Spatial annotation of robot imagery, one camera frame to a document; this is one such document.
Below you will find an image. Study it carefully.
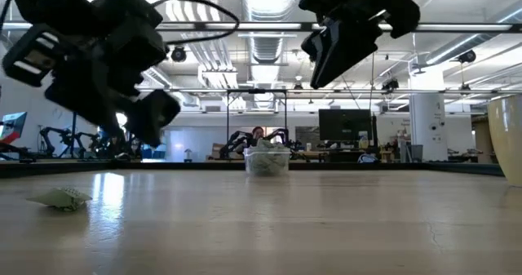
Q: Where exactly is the black aluminium table frame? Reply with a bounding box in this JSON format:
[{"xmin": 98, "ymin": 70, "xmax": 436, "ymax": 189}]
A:
[{"xmin": 0, "ymin": 160, "xmax": 505, "ymax": 179}]

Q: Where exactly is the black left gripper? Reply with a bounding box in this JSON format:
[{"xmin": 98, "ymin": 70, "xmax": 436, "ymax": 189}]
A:
[{"xmin": 2, "ymin": 24, "xmax": 181, "ymax": 148}]

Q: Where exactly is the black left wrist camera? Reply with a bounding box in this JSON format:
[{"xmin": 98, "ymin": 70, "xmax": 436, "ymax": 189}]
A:
[{"xmin": 92, "ymin": 0, "xmax": 164, "ymax": 30}]

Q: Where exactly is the black monitor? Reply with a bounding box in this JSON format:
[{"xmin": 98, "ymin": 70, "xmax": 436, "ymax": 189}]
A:
[{"xmin": 318, "ymin": 109, "xmax": 378, "ymax": 142}]

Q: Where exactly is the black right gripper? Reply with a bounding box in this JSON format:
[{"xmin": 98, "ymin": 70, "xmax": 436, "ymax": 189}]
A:
[{"xmin": 299, "ymin": 0, "xmax": 422, "ymax": 89}]

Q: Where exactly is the silver ventilation duct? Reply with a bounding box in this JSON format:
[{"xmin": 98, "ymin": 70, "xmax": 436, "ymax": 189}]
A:
[{"xmin": 240, "ymin": 0, "xmax": 298, "ymax": 66}]

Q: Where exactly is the person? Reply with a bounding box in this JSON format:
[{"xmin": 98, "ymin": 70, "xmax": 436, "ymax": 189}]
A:
[{"xmin": 249, "ymin": 126, "xmax": 267, "ymax": 144}]

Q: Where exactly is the tilted computer screen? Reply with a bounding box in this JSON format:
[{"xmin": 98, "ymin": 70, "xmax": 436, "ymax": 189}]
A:
[{"xmin": 0, "ymin": 111, "xmax": 28, "ymax": 145}]

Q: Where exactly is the white round column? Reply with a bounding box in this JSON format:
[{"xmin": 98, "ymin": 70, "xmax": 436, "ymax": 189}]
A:
[{"xmin": 409, "ymin": 69, "xmax": 449, "ymax": 162}]

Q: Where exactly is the white blue bag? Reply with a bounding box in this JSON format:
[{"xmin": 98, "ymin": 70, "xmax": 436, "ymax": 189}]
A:
[{"xmin": 357, "ymin": 153, "xmax": 381, "ymax": 165}]

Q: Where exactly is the clear plastic container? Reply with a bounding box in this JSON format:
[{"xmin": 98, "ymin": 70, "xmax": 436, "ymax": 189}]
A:
[{"xmin": 243, "ymin": 146, "xmax": 292, "ymax": 177}]

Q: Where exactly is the black left camera cable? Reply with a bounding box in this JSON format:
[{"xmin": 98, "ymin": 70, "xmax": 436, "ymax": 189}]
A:
[{"xmin": 151, "ymin": 0, "xmax": 241, "ymax": 47}]

